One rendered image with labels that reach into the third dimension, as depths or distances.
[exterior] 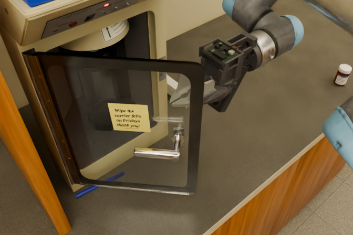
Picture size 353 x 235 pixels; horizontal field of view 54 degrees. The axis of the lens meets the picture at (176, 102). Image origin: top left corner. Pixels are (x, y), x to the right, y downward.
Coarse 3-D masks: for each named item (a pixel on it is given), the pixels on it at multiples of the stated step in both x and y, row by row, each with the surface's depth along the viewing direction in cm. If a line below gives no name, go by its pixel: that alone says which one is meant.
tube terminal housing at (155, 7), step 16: (160, 0) 73; (0, 16) 58; (112, 16) 68; (128, 16) 70; (160, 16) 76; (0, 32) 65; (64, 32) 62; (80, 32) 65; (160, 32) 79; (16, 48) 60; (48, 48) 62; (160, 48) 82; (16, 64) 67; (32, 96) 70; (48, 128) 73; (48, 144) 85; (64, 176) 90
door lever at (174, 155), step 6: (174, 138) 69; (180, 138) 69; (174, 144) 68; (138, 150) 66; (144, 150) 66; (150, 150) 66; (156, 150) 66; (162, 150) 66; (168, 150) 66; (174, 150) 66; (138, 156) 67; (144, 156) 66; (150, 156) 66; (156, 156) 66; (162, 156) 66; (168, 156) 66; (174, 156) 65
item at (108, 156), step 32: (64, 64) 59; (96, 64) 58; (128, 64) 58; (160, 64) 57; (192, 64) 56; (64, 96) 64; (96, 96) 64; (128, 96) 63; (160, 96) 62; (192, 96) 61; (64, 128) 71; (96, 128) 70; (160, 128) 68; (192, 128) 67; (96, 160) 78; (128, 160) 76; (160, 160) 75; (192, 160) 74; (160, 192) 84; (192, 192) 83
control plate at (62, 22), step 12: (108, 0) 54; (120, 0) 57; (132, 0) 62; (72, 12) 51; (84, 12) 54; (96, 12) 57; (108, 12) 61; (48, 24) 51; (60, 24) 54; (48, 36) 57
